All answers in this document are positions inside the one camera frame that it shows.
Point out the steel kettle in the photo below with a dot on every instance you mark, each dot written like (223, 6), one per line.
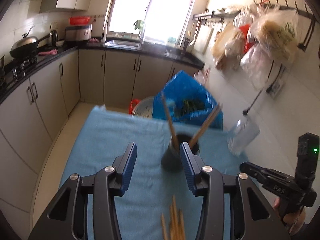
(53, 38)

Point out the silver rice cooker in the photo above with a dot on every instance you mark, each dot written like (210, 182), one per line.
(78, 33)

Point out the clear glass mug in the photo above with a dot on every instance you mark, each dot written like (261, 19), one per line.
(241, 137)

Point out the red bucket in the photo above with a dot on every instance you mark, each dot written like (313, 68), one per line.
(133, 105)

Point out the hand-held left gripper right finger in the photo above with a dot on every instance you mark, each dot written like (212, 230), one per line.
(187, 172)

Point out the blue tablecloth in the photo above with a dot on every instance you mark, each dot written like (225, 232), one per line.
(112, 135)

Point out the red basin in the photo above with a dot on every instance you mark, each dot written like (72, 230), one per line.
(80, 20)

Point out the black cutlery cup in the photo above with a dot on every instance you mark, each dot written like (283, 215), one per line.
(185, 48)

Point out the kitchen window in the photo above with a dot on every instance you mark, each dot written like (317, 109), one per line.
(150, 5)

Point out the dark grey utensil holder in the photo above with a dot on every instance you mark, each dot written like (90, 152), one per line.
(170, 160)

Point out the cluster of hanging plastic bags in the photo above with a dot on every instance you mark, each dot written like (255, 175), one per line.
(270, 35)

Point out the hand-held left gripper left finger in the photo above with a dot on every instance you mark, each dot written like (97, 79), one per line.
(130, 170)

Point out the green box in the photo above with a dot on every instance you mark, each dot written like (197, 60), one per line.
(171, 42)

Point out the white colander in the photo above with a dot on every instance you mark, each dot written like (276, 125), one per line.
(143, 107)

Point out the gas stove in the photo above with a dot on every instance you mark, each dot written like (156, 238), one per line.
(22, 66)

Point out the silver utensil rack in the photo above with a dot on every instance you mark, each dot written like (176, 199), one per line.
(212, 16)

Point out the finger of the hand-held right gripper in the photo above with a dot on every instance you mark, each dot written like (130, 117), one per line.
(255, 173)

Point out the single wooden chopstick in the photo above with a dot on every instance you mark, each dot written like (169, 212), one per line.
(209, 127)
(170, 125)
(205, 125)

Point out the black wall hook rail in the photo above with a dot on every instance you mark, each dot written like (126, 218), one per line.
(300, 11)

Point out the blue plastic bag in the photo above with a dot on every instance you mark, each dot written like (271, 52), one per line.
(185, 85)

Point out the person's right hand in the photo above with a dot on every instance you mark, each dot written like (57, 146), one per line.
(295, 220)

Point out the black kitchen countertop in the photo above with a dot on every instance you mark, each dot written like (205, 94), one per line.
(150, 53)

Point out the beige base cabinets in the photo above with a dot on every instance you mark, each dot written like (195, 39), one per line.
(120, 75)

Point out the pink food pile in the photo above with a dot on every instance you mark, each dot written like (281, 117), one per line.
(94, 40)

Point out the wall power socket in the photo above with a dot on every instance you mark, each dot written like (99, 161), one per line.
(275, 86)

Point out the white plastic bag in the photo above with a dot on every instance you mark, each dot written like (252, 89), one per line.
(202, 76)

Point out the bundle of wooden chopsticks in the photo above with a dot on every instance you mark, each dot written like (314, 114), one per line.
(173, 220)

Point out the steel sink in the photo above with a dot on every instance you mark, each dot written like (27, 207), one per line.
(122, 43)

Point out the green cloth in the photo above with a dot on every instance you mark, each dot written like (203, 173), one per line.
(139, 25)

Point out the pink cloth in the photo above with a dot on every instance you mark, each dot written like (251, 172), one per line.
(48, 52)

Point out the black wok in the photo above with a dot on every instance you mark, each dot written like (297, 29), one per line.
(23, 46)

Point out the white cutting board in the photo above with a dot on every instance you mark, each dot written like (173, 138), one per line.
(203, 38)

